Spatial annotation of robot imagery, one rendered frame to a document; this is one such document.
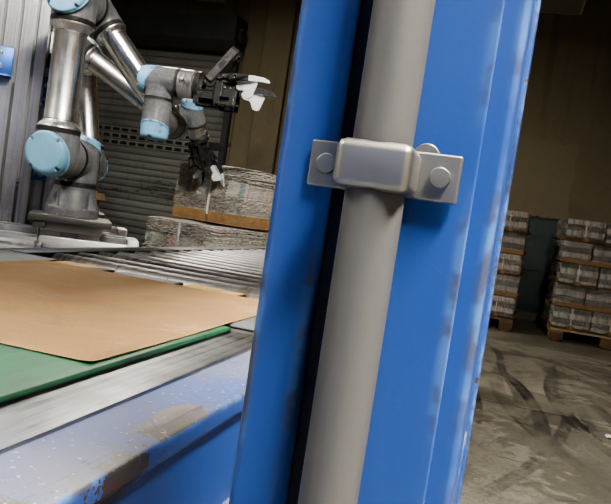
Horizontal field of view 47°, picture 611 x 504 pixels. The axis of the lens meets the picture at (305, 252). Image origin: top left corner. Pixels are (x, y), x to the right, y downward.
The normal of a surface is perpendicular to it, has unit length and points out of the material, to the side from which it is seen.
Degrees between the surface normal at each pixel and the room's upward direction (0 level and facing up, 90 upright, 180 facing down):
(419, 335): 90
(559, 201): 90
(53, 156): 98
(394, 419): 90
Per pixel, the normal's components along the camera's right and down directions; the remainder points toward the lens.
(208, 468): 0.95, 0.15
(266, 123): -0.27, 0.01
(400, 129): 0.51, 0.12
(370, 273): 0.03, 0.06
